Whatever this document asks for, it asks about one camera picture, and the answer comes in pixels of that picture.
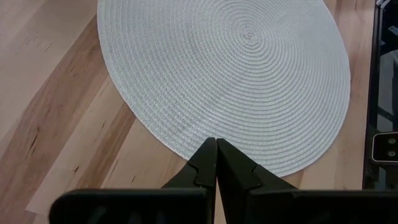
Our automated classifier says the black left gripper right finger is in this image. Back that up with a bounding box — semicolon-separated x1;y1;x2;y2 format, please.
216;138;299;224

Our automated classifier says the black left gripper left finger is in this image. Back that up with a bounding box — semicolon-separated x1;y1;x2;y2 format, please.
160;137;218;224

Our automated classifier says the round white woven placemat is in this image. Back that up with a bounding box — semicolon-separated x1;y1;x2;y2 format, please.
96;0;352;178

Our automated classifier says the silver-edged black camera block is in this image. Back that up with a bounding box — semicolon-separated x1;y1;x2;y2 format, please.
371;131;398;164

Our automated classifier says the black aluminium table frame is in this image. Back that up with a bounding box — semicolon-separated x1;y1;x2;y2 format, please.
362;0;398;190

